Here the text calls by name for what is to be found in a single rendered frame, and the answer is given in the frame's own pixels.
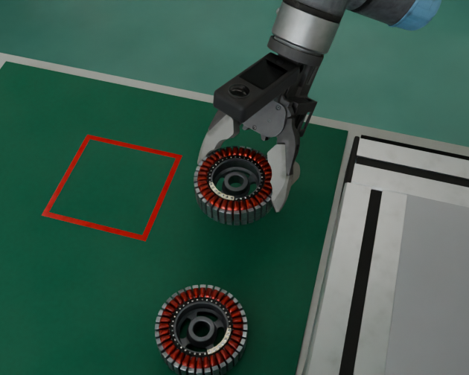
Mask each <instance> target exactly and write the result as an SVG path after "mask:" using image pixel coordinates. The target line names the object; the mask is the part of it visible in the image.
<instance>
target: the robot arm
mask: <svg viewBox="0 0 469 375"><path fill-rule="evenodd" d="M440 5H441V0H283V1H282V3H281V6H280V7H279V8H278V9H277V10H276V14H277V16H276V19H275V22H274V25H273V27H272V34H273V35H272V36H270V38H269V41H268V44H267V47H268V48H269V49H271V50H272V51H274V52H276V53H277V54H278V55H276V54H274V53H272V52H269V53H268V54H267V55H265V56H264V57H262V58H261V59H259V60H258V61H257V62H255V63H254V64H252V65H251V66H250V67H248V68H247V69H245V70H244V71H242V72H241V73H239V74H238V75H237V76H235V77H233V78H232V79H231V80H230V81H228V82H227V83H225V84H224V85H222V86H221V87H220V88H218V89H216V90H215V91H214V100H213V106H214V108H216V109H218V110H217V113H216V115H215V116H214V118H213V120H212V122H211V124H210V126H209V128H208V131H207V133H206V135H205V138H204V140H203V143H202V146H201V148H200V153H199V157H198V160H197V164H198V165H199V163H200V162H201V161H202V160H203V159H204V158H205V157H208V154H209V153H213V151H215V150H217V149H220V148H221V146H222V144H223V142H224V141H225V140H227V139H229V138H234V137H235V136H236V135H237V134H239V132H240V125H241V124H243V127H242V129H243V130H247V129H253V130H254V131H256V132H258V133H260V134H261V140H263V141H266V140H269V139H270V137H276V138H277V144H276V145H275V146H274V147H273V148H272V149H271V150H270V151H268V153H267V159H268V163H269V165H270V167H271V169H272V178H271V180H270V183H271V185H272V195H271V197H270V199H271V200H270V201H271V203H272V206H273V208H274V210H275V212H276V213H277V212H280V211H281V209H282V208H283V206H284V204H285V202H286V201H287V197H288V195H289V192H290V188H291V186H292V185H293V184H294V183H295V181H296V180H297V179H298V178H299V176H300V166H299V164H298V163H297V162H296V161H295V160H296V156H297V155H298V152H299V146H300V137H303V135H304V132H305V130H306V128H307V125H308V123H309V121H310V118H311V116H312V114H313V111H314V109H315V107H316V104H317V101H315V100H313V99H311V98H309V97H308V96H307V95H308V92H309V91H310V87H311V86H312V83H313V81H314V78H315V76H316V73H317V71H318V69H319V67H320V65H321V63H322V60H323V58H324V54H326V53H328V51H329V49H330V46H331V44H332V42H333V40H334V37H335V35H336V32H337V30H338V27H339V25H340V21H341V19H342V17H343V14H344V12H345V9H347V10H350V11H352V12H355V13H358V14H360V15H363V16H367V17H369V18H371V19H375V20H377V21H380V22H383V23H386V24H387V25H388V26H389V27H392V28H393V27H397V28H402V29H404V30H408V31H415V30H418V29H420V28H422V27H424V26H425V25H427V24H428V23H429V21H431V20H432V18H433V17H434V16H435V15H436V13H437V11H438V9H439V7H440ZM308 112H309V113H310V114H309V115H308V117H307V120H306V122H305V125H304V128H303V129H301V127H302V124H303V122H304V120H305V117H306V115H307V113H308Z"/></svg>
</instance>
